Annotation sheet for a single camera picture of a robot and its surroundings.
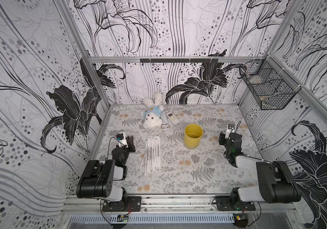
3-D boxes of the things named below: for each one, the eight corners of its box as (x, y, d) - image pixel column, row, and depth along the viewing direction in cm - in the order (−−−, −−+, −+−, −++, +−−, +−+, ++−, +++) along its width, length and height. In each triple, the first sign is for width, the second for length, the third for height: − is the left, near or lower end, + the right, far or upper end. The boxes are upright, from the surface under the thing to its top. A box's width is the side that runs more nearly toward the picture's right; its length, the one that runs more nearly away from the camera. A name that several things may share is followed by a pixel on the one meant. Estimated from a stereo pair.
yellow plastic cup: (184, 150, 95) (186, 138, 83) (183, 136, 102) (185, 123, 90) (200, 150, 95) (204, 138, 83) (197, 136, 102) (201, 123, 90)
